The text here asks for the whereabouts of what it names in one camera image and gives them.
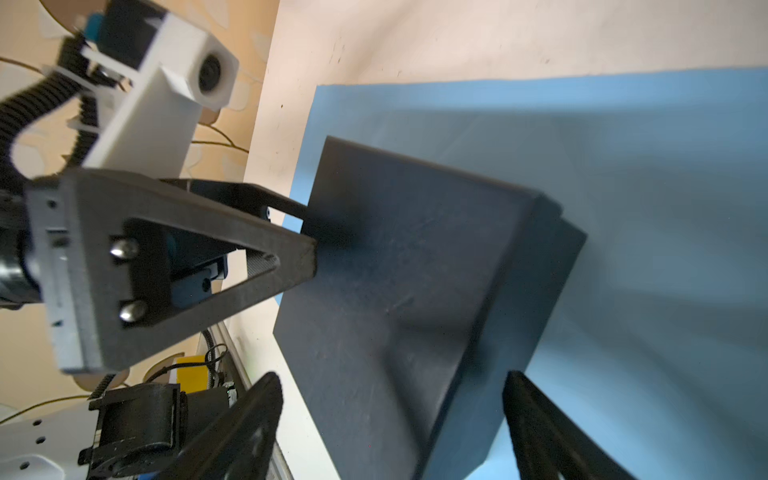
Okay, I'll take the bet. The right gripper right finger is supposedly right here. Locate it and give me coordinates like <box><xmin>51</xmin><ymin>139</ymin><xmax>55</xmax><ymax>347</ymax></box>
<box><xmin>502</xmin><ymin>371</ymin><xmax>633</xmax><ymax>480</ymax></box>

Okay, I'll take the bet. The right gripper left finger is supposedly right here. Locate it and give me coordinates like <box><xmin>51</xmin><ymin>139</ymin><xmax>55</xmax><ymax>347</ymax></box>
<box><xmin>157</xmin><ymin>372</ymin><xmax>283</xmax><ymax>480</ymax></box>

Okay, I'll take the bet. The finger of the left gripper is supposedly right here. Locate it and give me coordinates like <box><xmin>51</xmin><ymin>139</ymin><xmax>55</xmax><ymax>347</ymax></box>
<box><xmin>163</xmin><ymin>179</ymin><xmax>307</xmax><ymax>224</ymax></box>
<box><xmin>25</xmin><ymin>168</ymin><xmax>317</xmax><ymax>374</ymax></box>

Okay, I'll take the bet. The black gift box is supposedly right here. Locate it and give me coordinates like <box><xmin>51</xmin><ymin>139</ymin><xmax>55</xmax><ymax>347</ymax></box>
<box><xmin>274</xmin><ymin>138</ymin><xmax>587</xmax><ymax>479</ymax></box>

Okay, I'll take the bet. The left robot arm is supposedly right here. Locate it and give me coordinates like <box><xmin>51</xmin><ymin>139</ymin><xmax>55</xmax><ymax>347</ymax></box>
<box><xmin>1</xmin><ymin>23</ymin><xmax>316</xmax><ymax>479</ymax></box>

